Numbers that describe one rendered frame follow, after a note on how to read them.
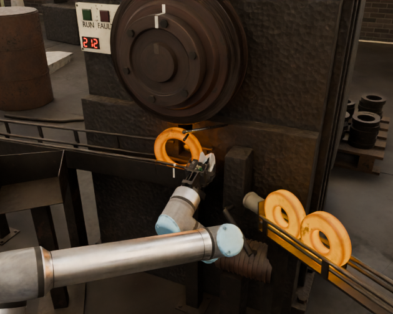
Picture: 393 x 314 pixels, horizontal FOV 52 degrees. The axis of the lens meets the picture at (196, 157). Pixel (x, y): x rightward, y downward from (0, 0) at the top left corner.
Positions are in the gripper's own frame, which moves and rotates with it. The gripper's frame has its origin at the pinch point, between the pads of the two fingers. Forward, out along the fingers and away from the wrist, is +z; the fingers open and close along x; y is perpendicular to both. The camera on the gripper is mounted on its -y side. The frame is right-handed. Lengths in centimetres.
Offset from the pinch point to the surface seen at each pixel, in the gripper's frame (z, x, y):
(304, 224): -23.9, -38.5, 6.9
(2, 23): 137, 254, -38
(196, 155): -2.5, 4.6, 2.2
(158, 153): -3.6, 20.2, 0.0
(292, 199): -17.6, -33.7, 9.2
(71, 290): -42, 61, -64
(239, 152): 0.3, -11.2, 5.3
